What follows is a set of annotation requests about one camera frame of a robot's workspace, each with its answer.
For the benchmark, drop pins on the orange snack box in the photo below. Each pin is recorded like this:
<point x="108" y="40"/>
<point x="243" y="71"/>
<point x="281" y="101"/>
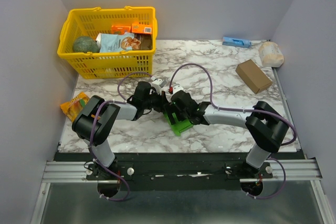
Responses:
<point x="120" y="29"/>

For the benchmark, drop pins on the green round melon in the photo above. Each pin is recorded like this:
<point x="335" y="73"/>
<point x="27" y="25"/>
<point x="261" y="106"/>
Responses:
<point x="85" y="44"/>

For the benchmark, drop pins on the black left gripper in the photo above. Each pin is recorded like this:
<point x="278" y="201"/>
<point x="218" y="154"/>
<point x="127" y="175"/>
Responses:
<point x="162" y="101"/>

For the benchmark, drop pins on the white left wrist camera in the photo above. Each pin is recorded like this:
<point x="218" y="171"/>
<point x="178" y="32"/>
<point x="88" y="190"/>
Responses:
<point x="158" y="84"/>

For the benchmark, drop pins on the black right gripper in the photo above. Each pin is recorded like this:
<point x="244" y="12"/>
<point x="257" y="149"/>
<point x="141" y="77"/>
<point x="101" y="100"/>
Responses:
<point x="172" y="109"/>

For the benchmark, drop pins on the orange candy bag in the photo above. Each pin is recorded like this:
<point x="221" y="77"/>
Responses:
<point x="73" y="107"/>

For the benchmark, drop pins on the green paper box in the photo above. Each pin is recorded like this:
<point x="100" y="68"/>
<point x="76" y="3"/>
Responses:
<point x="178" y="129"/>

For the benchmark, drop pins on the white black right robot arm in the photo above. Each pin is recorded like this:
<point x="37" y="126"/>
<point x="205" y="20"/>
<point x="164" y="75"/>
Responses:
<point x="265" y="125"/>

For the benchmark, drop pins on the light blue snack pouch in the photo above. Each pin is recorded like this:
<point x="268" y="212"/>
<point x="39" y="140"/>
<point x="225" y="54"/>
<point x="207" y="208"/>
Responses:
<point x="117" y="43"/>

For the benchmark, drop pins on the beige wrapped paper bag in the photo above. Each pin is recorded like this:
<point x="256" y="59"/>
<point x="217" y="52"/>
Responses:
<point x="270" y="55"/>

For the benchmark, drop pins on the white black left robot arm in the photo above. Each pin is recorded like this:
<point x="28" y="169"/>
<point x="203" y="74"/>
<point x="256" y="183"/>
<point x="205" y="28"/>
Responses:
<point x="95" y="121"/>

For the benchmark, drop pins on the light blue carton box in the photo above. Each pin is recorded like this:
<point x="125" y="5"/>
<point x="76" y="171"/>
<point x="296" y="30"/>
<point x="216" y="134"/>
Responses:
<point x="236" y="42"/>

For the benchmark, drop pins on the orange barcode box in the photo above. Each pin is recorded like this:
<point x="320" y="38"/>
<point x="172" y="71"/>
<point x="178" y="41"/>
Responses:
<point x="138" y="28"/>

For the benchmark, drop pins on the yellow plastic shopping basket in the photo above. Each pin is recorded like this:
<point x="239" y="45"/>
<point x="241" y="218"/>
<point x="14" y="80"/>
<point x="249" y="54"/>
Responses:
<point x="94" y="21"/>

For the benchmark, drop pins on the brown cardboard box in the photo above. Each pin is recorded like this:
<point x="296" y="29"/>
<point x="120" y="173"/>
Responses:
<point x="253" y="76"/>

